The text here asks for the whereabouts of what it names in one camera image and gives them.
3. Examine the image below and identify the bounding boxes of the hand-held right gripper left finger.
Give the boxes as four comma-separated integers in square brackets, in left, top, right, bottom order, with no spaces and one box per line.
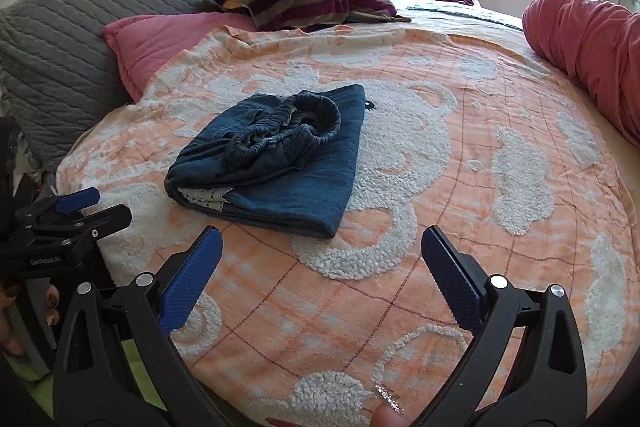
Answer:
[52,227,231,427]

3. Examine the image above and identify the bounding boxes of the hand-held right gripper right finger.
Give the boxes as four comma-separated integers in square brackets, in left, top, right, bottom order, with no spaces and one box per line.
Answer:
[415,225,588,427]

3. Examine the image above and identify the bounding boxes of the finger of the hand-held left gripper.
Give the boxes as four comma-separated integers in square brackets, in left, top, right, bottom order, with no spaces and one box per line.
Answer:
[15,187,101,224]
[30,204,133,253]

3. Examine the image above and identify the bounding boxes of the blue denim pants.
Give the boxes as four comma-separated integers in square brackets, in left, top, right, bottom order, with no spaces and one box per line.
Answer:
[166,84,368,240]

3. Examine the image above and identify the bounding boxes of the person's left hand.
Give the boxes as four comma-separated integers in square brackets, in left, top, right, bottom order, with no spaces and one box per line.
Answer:
[0,279,62,358]

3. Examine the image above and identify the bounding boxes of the person's right hand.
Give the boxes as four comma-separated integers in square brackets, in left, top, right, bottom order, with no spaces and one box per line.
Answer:
[372,383,416,427]

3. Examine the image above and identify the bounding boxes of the orange and white blanket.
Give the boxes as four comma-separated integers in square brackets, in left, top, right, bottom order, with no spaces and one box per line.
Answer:
[55,24,631,427]

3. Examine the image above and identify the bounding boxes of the pink pillow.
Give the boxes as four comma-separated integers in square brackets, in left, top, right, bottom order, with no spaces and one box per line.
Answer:
[104,13,261,102]

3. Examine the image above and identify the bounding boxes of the light bed sheet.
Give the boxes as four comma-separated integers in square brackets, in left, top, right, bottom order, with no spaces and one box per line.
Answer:
[390,0,526,30]

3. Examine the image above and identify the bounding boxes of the red pillow right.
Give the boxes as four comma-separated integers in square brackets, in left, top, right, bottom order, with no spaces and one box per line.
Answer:
[522,0,640,148]

